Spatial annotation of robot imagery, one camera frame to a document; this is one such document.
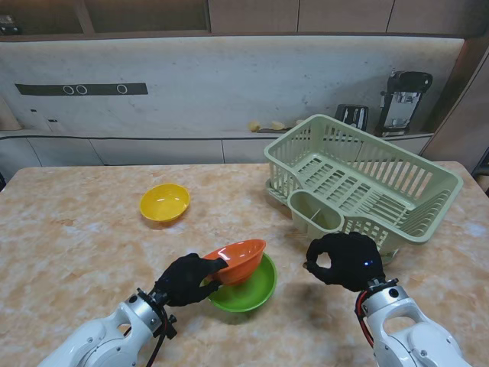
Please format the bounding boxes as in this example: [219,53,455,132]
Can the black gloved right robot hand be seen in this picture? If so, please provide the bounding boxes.
[305,231,386,294]

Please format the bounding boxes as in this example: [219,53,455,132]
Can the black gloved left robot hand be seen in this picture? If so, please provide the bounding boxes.
[154,252,230,308]

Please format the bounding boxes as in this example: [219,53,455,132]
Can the orange plastic bowl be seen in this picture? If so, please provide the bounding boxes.
[201,239,267,287]

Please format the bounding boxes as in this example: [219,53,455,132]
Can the green plastic bowl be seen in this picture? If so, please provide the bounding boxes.
[202,252,278,313]

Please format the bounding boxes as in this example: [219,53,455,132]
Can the yellow plastic bowl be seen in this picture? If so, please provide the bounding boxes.
[139,183,191,222]

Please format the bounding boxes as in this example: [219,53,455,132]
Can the pale green plastic dish rack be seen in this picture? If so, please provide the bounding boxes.
[263,113,465,255]

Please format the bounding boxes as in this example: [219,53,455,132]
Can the white base cabinets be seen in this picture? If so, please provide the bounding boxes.
[0,129,435,167]

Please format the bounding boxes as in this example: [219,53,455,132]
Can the black toaster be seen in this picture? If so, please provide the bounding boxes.
[334,103,370,130]

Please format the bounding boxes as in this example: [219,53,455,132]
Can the black coffee machine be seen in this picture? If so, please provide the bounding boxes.
[376,70,434,138]

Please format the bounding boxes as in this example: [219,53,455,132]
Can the dark device on shelf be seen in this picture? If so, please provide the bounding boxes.
[0,15,23,36]

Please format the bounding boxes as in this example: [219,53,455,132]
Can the red black right arm cable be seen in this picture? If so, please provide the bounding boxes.
[355,278,398,349]

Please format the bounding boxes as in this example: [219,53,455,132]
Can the black wall strip with rings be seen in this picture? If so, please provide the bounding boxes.
[15,83,149,96]

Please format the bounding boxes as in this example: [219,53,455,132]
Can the wooden wall cabinets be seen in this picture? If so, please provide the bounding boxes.
[0,0,489,39]

